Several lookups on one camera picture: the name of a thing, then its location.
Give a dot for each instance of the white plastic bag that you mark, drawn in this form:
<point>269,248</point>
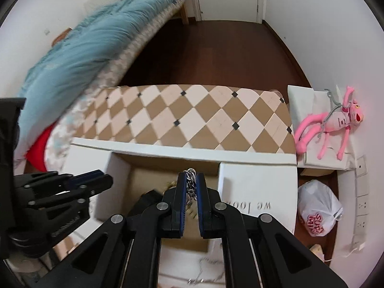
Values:
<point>318,201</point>

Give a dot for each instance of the pink plush toy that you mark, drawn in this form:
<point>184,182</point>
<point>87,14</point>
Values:
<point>333,123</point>

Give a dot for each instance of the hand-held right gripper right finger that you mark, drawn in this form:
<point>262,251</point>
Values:
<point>200,210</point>

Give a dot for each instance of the red cloth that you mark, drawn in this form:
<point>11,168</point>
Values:
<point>39,153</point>

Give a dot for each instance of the light blue blanket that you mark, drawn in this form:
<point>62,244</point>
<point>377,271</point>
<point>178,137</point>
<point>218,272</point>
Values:
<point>90,45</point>

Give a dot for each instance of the grey clothes hanger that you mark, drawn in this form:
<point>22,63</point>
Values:
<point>331,112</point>

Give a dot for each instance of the white cardboard box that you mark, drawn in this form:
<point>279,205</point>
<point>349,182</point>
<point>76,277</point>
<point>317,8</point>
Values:
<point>255,186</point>

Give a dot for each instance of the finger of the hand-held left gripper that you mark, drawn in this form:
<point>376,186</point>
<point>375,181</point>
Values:
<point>45,183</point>
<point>90,187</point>

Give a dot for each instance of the checkered folding table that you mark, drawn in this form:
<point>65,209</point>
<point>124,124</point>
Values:
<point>192,117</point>

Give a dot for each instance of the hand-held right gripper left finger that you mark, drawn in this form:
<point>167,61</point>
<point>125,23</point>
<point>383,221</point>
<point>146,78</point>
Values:
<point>181,207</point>

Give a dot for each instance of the gold jewelry piece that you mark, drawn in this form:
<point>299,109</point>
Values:
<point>171,184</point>

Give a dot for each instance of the wooden bed leg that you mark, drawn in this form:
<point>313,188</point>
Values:
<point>184,13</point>

